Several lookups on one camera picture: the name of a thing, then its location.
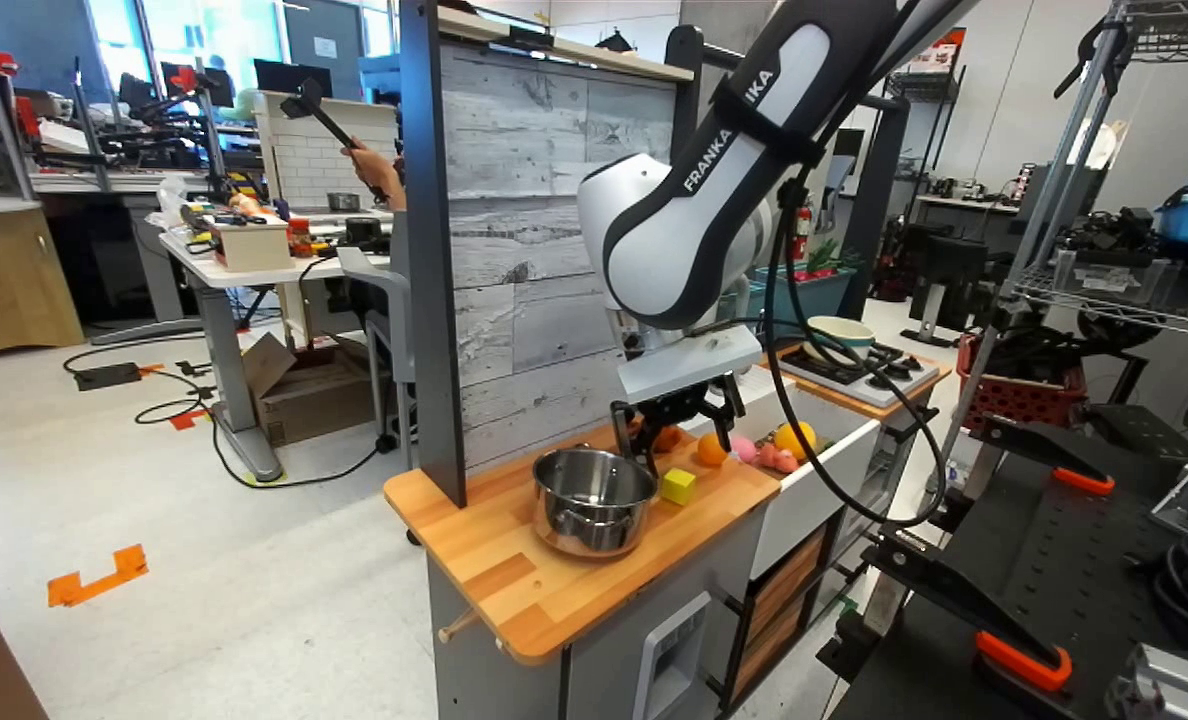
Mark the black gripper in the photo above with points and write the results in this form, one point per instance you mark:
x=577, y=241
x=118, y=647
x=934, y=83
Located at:
x=685, y=405

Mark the orange toy ball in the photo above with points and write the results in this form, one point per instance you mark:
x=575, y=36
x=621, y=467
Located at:
x=708, y=453

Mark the yellow cube block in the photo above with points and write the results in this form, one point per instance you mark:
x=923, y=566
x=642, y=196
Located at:
x=678, y=484

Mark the round yellow plush toy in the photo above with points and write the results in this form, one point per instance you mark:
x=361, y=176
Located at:
x=795, y=443

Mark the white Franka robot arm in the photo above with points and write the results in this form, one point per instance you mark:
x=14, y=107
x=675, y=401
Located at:
x=696, y=227

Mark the pink toy ball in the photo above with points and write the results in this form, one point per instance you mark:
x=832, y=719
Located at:
x=758, y=458

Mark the silver metal pot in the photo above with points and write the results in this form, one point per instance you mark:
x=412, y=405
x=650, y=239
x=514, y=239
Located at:
x=586, y=532

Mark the white toy sink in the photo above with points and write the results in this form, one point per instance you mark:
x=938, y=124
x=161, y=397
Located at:
x=817, y=515

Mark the grey toy stove top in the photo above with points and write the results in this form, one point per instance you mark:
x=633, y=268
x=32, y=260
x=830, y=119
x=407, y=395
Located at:
x=895, y=383

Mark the grey toy kitchen cabinet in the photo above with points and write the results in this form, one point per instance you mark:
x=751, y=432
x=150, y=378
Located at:
x=577, y=675

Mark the white bowl teal rim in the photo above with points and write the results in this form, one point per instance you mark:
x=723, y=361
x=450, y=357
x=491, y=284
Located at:
x=843, y=332

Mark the teal planter box with vegetables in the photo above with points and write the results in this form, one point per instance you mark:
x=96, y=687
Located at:
x=817, y=301

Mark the grey wood-look back panel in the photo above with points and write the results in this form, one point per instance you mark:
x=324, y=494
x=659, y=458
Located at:
x=524, y=264

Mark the red fire extinguisher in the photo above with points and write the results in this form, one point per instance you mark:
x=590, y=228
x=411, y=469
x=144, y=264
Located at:
x=801, y=241

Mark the red perforated crate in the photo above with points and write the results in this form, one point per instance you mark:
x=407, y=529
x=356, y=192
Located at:
x=1017, y=397

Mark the brown cardboard box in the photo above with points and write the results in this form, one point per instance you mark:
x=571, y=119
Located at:
x=313, y=401

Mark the person in blue shirt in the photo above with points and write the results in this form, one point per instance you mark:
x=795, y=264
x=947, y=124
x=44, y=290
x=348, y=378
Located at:
x=377, y=172

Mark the black work table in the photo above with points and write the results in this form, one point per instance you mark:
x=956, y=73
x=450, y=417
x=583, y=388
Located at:
x=1056, y=574

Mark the wooden shelf board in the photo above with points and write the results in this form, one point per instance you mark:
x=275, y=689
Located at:
x=554, y=47

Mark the white desk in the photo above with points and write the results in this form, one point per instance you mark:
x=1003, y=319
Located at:
x=227, y=361

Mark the grey tripod stand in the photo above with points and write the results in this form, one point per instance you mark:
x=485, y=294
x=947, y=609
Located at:
x=1063, y=163

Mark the black power adapter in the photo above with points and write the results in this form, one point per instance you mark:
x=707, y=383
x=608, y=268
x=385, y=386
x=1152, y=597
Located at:
x=105, y=374

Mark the wooden side cabinet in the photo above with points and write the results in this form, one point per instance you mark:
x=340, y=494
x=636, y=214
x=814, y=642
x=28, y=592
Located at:
x=6, y=284

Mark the black kitchen frame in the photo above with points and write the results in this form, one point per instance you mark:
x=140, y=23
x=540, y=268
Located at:
x=432, y=264

